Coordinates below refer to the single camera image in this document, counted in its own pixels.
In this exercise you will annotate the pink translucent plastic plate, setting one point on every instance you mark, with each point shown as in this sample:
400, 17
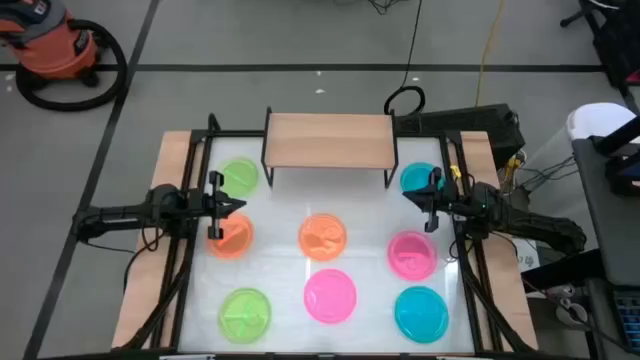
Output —
330, 296
412, 255

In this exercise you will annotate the black control box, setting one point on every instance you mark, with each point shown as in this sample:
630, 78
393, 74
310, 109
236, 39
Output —
470, 122

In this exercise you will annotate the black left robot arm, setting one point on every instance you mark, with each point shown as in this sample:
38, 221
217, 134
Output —
120, 215

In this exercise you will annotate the grey side desk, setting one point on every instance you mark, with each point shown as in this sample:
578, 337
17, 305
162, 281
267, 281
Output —
610, 225

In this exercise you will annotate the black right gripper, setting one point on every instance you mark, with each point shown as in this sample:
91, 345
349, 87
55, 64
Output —
434, 202

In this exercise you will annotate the green translucent plastic plate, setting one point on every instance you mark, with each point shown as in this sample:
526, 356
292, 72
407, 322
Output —
242, 175
245, 316

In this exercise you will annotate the white round bin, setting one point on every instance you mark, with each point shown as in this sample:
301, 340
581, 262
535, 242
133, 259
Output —
595, 120

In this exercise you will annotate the black office chair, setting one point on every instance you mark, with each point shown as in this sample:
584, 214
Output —
615, 40

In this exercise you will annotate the blue translucent plastic plate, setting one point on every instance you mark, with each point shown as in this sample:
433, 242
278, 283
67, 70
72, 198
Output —
421, 314
415, 176

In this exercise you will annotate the orange shop vacuum cleaner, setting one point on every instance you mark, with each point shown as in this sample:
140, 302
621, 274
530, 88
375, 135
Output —
55, 45

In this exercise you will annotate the wooden shelf with black legs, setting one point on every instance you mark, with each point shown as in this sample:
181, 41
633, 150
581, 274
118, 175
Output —
330, 140

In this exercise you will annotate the black keyboard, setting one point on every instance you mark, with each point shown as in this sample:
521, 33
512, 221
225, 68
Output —
630, 320

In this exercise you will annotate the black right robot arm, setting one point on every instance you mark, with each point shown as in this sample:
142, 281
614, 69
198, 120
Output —
540, 225

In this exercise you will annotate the white paper sheet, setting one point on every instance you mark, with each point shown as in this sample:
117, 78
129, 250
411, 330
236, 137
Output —
528, 254

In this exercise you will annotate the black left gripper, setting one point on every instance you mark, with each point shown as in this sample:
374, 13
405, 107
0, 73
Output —
215, 207

